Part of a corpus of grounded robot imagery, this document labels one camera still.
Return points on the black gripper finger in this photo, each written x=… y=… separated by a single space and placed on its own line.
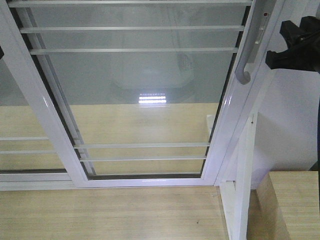
x=1 y=53
x=303 y=46

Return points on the white door handle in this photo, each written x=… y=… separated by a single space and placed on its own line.
x=241 y=75

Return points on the white sliding glass door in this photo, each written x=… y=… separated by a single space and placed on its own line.
x=148 y=53

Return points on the white door lock latch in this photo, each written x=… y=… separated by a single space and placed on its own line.
x=264 y=19

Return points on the white fixed glass door panel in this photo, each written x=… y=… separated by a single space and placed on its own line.
x=28 y=160

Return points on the light wooden base platform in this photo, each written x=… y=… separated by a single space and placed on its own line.
x=152 y=213

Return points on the light wooden box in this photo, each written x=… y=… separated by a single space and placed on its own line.
x=289 y=201

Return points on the white diagonal support brace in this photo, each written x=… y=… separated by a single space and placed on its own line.
x=235 y=195

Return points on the white partition wall panel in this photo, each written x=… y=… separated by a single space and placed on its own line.
x=286 y=129

